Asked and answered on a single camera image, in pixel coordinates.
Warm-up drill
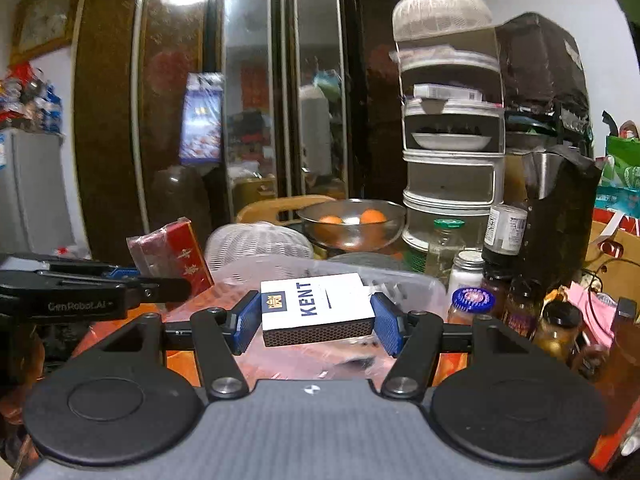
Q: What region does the pile of colourful packets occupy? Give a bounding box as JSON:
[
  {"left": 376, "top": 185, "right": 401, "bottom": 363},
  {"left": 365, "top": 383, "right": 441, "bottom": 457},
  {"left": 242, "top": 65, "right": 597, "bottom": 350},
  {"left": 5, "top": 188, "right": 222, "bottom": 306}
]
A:
[{"left": 0, "top": 61, "right": 65, "bottom": 134}]

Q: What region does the silver lid white jar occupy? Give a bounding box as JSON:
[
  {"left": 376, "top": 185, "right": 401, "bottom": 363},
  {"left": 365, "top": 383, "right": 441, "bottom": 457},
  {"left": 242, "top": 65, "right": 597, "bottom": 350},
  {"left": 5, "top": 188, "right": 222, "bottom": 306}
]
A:
[{"left": 449, "top": 250, "right": 487, "bottom": 297}]

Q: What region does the white cigarette pack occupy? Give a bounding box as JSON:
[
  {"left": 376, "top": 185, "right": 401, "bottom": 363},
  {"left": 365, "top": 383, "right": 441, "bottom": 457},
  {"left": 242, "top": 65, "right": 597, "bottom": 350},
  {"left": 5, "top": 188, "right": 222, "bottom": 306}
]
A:
[{"left": 260, "top": 273, "right": 377, "bottom": 349}]

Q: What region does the cardboard box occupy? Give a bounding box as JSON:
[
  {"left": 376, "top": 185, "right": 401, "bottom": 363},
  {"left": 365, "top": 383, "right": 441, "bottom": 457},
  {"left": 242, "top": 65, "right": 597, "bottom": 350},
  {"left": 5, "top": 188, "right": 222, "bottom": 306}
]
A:
[{"left": 582, "top": 212, "right": 640, "bottom": 286}]

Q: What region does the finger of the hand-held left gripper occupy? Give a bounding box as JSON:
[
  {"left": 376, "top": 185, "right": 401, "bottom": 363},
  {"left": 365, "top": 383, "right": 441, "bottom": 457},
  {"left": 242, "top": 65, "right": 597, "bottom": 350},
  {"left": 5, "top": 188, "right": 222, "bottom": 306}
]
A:
[
  {"left": 98, "top": 265, "right": 144, "bottom": 282},
  {"left": 124, "top": 277, "right": 194, "bottom": 308}
]

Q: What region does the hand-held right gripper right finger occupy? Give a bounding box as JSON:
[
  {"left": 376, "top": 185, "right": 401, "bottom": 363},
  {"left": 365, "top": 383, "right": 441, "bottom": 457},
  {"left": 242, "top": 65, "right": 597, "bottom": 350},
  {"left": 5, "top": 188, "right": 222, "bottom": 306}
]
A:
[{"left": 369, "top": 292, "right": 567, "bottom": 400}]

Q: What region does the grey refrigerator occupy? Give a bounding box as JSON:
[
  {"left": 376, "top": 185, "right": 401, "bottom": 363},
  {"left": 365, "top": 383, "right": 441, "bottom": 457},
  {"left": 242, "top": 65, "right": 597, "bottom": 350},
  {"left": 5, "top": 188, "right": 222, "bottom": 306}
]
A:
[{"left": 0, "top": 127, "right": 77, "bottom": 257}]

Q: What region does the blue lid jar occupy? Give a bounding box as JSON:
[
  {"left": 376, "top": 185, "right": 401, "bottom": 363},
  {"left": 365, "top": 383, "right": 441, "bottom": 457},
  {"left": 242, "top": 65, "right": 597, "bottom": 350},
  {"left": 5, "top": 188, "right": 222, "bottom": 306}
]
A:
[{"left": 446, "top": 287, "right": 497, "bottom": 327}]

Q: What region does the tiered white food cabinet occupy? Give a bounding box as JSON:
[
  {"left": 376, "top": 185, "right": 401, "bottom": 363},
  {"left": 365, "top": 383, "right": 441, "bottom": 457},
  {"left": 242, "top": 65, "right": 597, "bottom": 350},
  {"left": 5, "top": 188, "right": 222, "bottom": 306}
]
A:
[{"left": 391, "top": 0, "right": 507, "bottom": 255}]

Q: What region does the dark wooden wardrobe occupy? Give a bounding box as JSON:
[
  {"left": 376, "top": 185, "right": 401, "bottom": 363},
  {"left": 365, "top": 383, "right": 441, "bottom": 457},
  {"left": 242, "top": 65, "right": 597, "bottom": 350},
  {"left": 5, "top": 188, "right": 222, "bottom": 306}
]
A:
[{"left": 73, "top": 0, "right": 418, "bottom": 263}]

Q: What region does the clear plastic container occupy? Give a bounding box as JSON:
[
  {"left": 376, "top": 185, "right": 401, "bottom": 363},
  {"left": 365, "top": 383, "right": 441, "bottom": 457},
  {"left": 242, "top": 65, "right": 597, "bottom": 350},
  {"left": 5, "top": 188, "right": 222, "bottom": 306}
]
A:
[{"left": 212, "top": 255, "right": 448, "bottom": 376}]

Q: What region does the pink cloth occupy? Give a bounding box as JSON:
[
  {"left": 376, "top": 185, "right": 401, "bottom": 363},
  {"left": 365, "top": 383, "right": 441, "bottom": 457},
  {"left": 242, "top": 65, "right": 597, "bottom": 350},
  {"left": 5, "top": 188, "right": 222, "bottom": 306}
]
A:
[{"left": 564, "top": 280, "right": 623, "bottom": 333}]

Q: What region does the red cigarette carton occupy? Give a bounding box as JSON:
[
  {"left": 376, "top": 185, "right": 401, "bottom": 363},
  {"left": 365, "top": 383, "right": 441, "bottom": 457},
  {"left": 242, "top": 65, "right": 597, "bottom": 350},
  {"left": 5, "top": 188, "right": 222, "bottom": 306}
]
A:
[{"left": 126, "top": 217, "right": 216, "bottom": 302}]

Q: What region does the white plate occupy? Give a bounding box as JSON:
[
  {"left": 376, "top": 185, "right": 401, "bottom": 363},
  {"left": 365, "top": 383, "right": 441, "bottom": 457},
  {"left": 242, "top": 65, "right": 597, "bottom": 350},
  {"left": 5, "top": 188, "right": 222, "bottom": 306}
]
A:
[{"left": 410, "top": 132, "right": 492, "bottom": 151}]

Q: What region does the framed wall picture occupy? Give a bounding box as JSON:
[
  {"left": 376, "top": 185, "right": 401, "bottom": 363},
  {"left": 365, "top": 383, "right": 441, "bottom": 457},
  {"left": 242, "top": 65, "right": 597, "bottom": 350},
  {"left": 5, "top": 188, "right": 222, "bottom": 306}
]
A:
[{"left": 10, "top": 0, "right": 80, "bottom": 63}]

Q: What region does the blue hanging bag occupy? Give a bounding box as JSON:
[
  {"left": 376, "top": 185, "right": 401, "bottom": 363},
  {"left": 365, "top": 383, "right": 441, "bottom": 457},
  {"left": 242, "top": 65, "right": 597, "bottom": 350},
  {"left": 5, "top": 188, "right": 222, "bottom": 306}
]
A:
[{"left": 178, "top": 72, "right": 225, "bottom": 166}]

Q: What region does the green bag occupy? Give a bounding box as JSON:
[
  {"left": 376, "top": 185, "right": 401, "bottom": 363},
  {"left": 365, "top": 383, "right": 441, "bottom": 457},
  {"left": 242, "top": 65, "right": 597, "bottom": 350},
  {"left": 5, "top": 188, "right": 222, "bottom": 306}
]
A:
[{"left": 594, "top": 110, "right": 640, "bottom": 218}]

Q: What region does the green lid glass jar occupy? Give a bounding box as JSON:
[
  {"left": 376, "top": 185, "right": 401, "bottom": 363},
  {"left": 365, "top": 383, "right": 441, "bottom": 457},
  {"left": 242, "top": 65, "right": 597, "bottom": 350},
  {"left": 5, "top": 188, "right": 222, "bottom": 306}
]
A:
[{"left": 429, "top": 218, "right": 467, "bottom": 273}]

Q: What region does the white label dark bottle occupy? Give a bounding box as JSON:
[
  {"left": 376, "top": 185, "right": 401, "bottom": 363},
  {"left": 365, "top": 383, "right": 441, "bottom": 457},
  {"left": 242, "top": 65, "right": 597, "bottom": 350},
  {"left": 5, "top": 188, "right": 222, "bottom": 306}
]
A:
[{"left": 481, "top": 204, "right": 530, "bottom": 267}]

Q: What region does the metal bowl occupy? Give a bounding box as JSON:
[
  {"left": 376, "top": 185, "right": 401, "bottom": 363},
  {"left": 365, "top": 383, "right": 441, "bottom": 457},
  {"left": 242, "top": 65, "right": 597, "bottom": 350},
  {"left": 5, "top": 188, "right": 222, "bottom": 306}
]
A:
[{"left": 298, "top": 199, "right": 407, "bottom": 254}]

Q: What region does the dark sauce bottle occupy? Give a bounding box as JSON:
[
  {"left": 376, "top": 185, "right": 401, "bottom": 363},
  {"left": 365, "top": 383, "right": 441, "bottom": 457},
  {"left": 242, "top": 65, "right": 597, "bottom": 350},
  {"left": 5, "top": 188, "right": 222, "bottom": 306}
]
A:
[{"left": 502, "top": 277, "right": 546, "bottom": 338}]

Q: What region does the white mesh food cover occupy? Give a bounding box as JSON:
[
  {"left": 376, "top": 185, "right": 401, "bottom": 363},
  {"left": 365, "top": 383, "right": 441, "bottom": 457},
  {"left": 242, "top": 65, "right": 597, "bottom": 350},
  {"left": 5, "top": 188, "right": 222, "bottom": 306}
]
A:
[{"left": 204, "top": 223, "right": 315, "bottom": 275}]

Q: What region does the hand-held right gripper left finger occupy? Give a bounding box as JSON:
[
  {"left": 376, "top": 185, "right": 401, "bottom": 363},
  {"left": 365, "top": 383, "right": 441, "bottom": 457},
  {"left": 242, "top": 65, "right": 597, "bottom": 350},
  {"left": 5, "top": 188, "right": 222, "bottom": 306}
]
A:
[{"left": 73, "top": 291, "right": 262, "bottom": 401}]

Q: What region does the black covered appliance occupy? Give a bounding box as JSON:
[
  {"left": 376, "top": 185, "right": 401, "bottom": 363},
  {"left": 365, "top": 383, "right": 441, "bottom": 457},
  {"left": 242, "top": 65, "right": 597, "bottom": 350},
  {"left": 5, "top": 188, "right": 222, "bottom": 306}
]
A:
[{"left": 494, "top": 11, "right": 605, "bottom": 281}]

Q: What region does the black lid amber jar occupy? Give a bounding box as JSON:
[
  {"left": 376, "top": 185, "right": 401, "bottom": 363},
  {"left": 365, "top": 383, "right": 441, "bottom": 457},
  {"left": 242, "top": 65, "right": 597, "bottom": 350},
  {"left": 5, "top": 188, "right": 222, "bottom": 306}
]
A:
[{"left": 533, "top": 300, "right": 585, "bottom": 362}]

